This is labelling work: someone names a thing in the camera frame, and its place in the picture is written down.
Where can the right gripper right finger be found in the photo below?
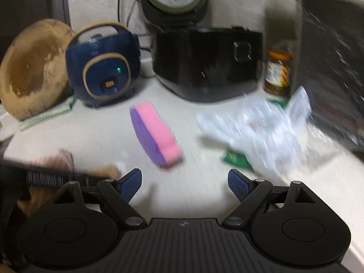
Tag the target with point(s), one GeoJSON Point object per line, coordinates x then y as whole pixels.
{"type": "Point", "coordinates": [239, 184]}

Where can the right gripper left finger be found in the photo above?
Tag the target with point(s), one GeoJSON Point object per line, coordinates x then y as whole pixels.
{"type": "Point", "coordinates": [129, 184]}

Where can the green snack wrapper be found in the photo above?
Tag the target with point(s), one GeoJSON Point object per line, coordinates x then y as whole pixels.
{"type": "Point", "coordinates": [239, 160]}

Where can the clear plastic bag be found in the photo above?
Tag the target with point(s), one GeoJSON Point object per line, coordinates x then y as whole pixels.
{"type": "Point", "coordinates": [264, 132]}

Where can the pink purple sponge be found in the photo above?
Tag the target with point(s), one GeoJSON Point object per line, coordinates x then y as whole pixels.
{"type": "Point", "coordinates": [154, 135]}

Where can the green white knitted cloth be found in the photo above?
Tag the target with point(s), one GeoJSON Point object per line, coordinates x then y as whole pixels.
{"type": "Point", "coordinates": [63, 108]}

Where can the round wooden cutting board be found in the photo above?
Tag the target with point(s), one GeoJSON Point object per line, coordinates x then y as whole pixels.
{"type": "Point", "coordinates": [33, 70]}

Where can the glass jar orange lid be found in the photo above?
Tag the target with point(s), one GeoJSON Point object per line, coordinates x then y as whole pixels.
{"type": "Point", "coordinates": [278, 72]}

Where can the black rice cooker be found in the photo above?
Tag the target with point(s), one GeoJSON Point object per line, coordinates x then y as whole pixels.
{"type": "Point", "coordinates": [201, 64]}

